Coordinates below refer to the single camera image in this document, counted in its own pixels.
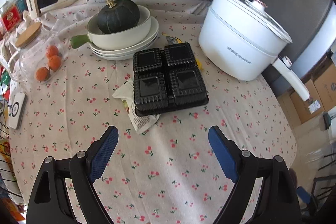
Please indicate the left gripper right finger tip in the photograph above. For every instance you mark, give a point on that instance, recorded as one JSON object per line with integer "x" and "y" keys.
{"x": 277, "y": 201}

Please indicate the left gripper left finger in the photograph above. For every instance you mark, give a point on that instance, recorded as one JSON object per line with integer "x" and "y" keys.
{"x": 49, "y": 201}

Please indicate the printed paper wrapper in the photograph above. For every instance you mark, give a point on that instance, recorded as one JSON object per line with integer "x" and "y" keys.
{"x": 126, "y": 94}

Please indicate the black plastic food tray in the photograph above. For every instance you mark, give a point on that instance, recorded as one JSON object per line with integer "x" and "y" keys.
{"x": 163, "y": 85}

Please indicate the yellow snack wrapper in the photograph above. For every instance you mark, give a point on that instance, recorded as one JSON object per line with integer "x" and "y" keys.
{"x": 180, "y": 51}

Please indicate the cardboard box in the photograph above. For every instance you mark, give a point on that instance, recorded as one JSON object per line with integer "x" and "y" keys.
{"x": 321, "y": 87}

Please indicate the small orange tangerine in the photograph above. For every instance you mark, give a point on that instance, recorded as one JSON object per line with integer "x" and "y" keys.
{"x": 42, "y": 74}
{"x": 55, "y": 62}
{"x": 51, "y": 51}

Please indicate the stacked white plates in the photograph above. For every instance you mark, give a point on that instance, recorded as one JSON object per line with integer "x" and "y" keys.
{"x": 128, "y": 52}

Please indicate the cherry print tablecloth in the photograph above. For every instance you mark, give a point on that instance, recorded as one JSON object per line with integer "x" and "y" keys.
{"x": 168, "y": 173}

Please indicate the white electric cooking pot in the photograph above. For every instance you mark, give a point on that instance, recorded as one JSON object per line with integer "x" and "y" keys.
{"x": 241, "y": 39}

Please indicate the red tea tin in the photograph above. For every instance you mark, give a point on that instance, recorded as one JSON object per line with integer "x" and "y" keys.
{"x": 10, "y": 16}

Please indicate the dark green pumpkin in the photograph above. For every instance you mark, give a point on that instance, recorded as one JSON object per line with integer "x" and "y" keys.
{"x": 118, "y": 16}

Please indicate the white wireless charger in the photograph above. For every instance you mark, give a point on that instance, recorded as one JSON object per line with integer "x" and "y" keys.
{"x": 17, "y": 109}

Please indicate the white bowl green handle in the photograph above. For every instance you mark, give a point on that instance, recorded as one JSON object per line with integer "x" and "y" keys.
{"x": 117, "y": 40}

